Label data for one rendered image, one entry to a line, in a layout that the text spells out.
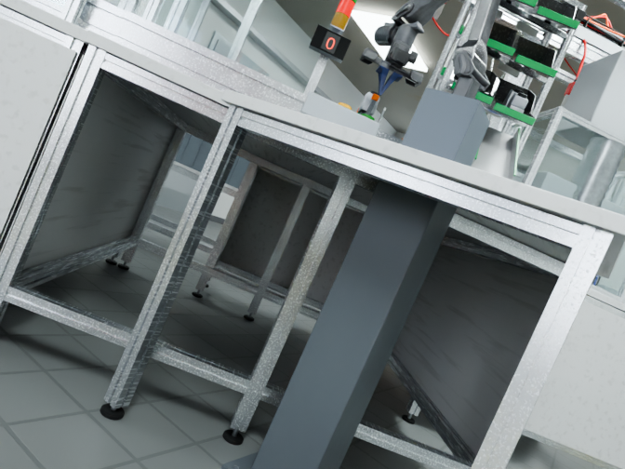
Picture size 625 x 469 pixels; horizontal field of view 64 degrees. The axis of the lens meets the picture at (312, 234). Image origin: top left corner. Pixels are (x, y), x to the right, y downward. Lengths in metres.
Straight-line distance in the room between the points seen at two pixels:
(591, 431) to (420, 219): 1.77
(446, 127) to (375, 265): 0.36
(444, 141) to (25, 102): 1.05
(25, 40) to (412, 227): 1.07
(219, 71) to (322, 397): 0.89
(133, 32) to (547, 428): 2.27
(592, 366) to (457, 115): 1.66
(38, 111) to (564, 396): 2.31
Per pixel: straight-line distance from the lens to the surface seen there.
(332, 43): 1.77
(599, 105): 2.74
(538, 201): 0.92
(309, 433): 1.29
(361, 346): 1.21
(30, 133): 1.49
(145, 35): 1.50
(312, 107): 1.37
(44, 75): 1.49
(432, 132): 1.25
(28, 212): 1.48
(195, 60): 1.47
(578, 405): 2.67
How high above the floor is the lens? 0.67
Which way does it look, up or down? 2 degrees down
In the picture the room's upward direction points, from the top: 24 degrees clockwise
